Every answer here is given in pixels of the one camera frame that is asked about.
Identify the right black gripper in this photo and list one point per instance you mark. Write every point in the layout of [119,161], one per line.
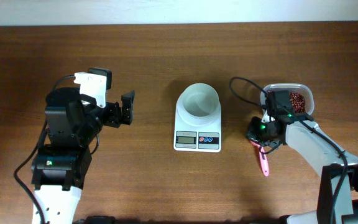
[252,133]

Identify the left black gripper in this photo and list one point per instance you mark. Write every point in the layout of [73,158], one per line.
[113,120]

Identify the pink measuring scoop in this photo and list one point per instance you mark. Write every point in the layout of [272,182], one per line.
[262,159]

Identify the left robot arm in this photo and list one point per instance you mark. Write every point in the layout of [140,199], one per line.
[59,168]

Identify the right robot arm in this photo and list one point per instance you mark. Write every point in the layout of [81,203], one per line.
[337,168]

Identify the white digital kitchen scale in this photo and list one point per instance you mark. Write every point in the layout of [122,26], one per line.
[198,126]

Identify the red beans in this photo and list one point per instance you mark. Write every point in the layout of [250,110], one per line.
[298,102]

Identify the clear plastic bean container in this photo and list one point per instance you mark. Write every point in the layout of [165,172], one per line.
[295,87]

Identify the white round bowl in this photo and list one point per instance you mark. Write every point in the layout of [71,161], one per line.
[199,100]

